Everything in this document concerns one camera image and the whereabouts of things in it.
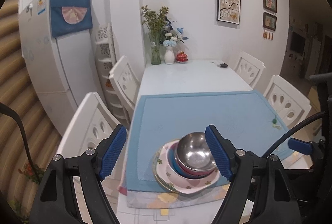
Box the round blue leaf plate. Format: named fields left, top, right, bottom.
left=153, top=145, right=182, bottom=192

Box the pink polka dot bowl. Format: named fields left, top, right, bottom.
left=174, top=142, right=217, bottom=177

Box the blue steel bowl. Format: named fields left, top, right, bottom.
left=167, top=147, right=218, bottom=179

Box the large green floral plate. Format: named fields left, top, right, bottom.
left=154, top=140, right=221, bottom=195

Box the white chair near left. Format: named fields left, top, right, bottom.
left=56, top=92, right=120, bottom=158

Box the white chair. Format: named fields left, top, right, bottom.
left=56, top=92, right=120, bottom=158
left=109, top=56, right=140, bottom=124
left=263, top=75, right=312, bottom=128
left=234, top=51, right=266, bottom=89

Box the light blue quilted mat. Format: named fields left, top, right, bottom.
left=126, top=90, right=288, bottom=192

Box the white chair near right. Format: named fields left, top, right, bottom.
left=263, top=75, right=312, bottom=128

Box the white chair far left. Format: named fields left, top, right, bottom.
left=109, top=56, right=140, bottom=124

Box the small black lid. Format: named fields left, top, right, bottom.
left=220, top=63, right=228, bottom=68

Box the white chair far right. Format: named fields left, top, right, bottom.
left=234, top=51, right=266, bottom=89

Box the white refrigerator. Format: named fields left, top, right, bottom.
left=18, top=0, right=104, bottom=135

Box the red lidded cup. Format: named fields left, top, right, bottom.
left=176, top=51, right=188, bottom=63

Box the green glass vase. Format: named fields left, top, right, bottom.
left=150, top=33, right=161, bottom=65

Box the white vase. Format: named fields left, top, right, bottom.
left=164, top=47, right=175, bottom=65

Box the blue white flower bouquet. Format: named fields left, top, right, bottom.
left=160, top=17, right=189, bottom=48

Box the lower small framed picture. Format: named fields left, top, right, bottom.
left=263, top=12, right=277, bottom=31

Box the small framed picture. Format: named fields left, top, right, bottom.
left=263, top=0, right=277, bottom=13
left=263, top=12, right=277, bottom=31

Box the yellow green flower bunch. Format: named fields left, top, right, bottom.
left=141, top=5, right=169, bottom=41

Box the upper small framed picture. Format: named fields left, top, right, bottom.
left=263, top=0, right=277, bottom=13

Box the blue fridge cover cloth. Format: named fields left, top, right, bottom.
left=49, top=0, right=93, bottom=38

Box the black cable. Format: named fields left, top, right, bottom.
left=0, top=102, right=39, bottom=183

